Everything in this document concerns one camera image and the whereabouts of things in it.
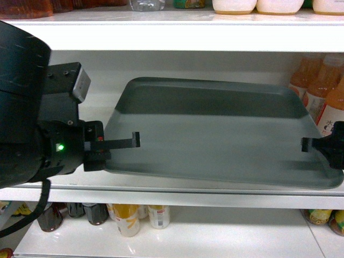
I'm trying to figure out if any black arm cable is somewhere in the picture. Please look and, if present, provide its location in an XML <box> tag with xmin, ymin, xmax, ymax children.
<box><xmin>0</xmin><ymin>178</ymin><xmax>52</xmax><ymax>239</ymax></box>

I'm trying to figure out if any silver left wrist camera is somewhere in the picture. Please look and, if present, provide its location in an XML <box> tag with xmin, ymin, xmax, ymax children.
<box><xmin>72</xmin><ymin>67</ymin><xmax>91</xmax><ymax>103</ymax></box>

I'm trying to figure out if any grey silver tray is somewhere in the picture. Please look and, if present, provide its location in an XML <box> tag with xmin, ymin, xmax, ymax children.
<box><xmin>104</xmin><ymin>77</ymin><xmax>343</xmax><ymax>189</ymax></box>

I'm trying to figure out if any dark drink bottle right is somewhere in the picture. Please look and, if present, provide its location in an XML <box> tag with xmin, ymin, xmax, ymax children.
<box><xmin>82</xmin><ymin>203</ymin><xmax>109</xmax><ymax>226</ymax></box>

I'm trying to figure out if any white upper shelf board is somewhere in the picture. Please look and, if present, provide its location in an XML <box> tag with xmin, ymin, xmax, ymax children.
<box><xmin>10</xmin><ymin>8</ymin><xmax>343</xmax><ymax>53</ymax></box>

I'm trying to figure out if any orange juice bottle front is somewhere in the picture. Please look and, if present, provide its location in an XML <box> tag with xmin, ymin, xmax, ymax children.
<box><xmin>316</xmin><ymin>77</ymin><xmax>343</xmax><ymax>137</ymax></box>

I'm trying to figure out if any orange juice bottle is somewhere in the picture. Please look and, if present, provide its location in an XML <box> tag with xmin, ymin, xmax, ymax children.
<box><xmin>302</xmin><ymin>53</ymin><xmax>343</xmax><ymax>120</ymax></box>
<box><xmin>288</xmin><ymin>53</ymin><xmax>323</xmax><ymax>99</ymax></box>
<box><xmin>316</xmin><ymin>77</ymin><xmax>343</xmax><ymax>137</ymax></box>

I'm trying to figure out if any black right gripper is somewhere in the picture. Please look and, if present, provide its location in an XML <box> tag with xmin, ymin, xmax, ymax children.
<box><xmin>301</xmin><ymin>121</ymin><xmax>343</xmax><ymax>170</ymax></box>

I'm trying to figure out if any dark drink bottle left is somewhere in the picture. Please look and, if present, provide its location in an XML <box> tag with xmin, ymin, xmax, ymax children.
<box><xmin>37</xmin><ymin>202</ymin><xmax>63</xmax><ymax>232</ymax></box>

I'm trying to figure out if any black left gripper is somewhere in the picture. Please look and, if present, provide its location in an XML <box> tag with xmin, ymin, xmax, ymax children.
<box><xmin>39</xmin><ymin>62</ymin><xmax>140</xmax><ymax>177</ymax></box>

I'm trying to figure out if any dark drink bottle middle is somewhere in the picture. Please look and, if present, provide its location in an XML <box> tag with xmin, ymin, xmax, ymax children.
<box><xmin>66</xmin><ymin>203</ymin><xmax>85</xmax><ymax>218</ymax></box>

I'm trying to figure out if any white shelf board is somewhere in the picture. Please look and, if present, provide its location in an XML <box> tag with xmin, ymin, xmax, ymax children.
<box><xmin>0</xmin><ymin>51</ymin><xmax>344</xmax><ymax>210</ymax></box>
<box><xmin>10</xmin><ymin>8</ymin><xmax>343</xmax><ymax>53</ymax></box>

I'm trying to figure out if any yellow drink bottle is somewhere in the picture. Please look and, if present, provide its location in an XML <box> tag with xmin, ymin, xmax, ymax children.
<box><xmin>113</xmin><ymin>204</ymin><xmax>140</xmax><ymax>237</ymax></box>

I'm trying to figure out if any white middle shelf board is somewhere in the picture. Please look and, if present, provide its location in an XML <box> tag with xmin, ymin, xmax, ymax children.
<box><xmin>0</xmin><ymin>51</ymin><xmax>344</xmax><ymax>210</ymax></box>

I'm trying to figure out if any clear water bottle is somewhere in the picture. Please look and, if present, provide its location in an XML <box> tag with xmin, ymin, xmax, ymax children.
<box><xmin>129</xmin><ymin>0</ymin><xmax>166</xmax><ymax>12</ymax></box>

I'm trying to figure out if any dark drink bottle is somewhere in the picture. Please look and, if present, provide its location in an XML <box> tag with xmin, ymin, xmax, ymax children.
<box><xmin>82</xmin><ymin>203</ymin><xmax>109</xmax><ymax>226</ymax></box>
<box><xmin>37</xmin><ymin>202</ymin><xmax>63</xmax><ymax>232</ymax></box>
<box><xmin>66</xmin><ymin>203</ymin><xmax>85</xmax><ymax>218</ymax></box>

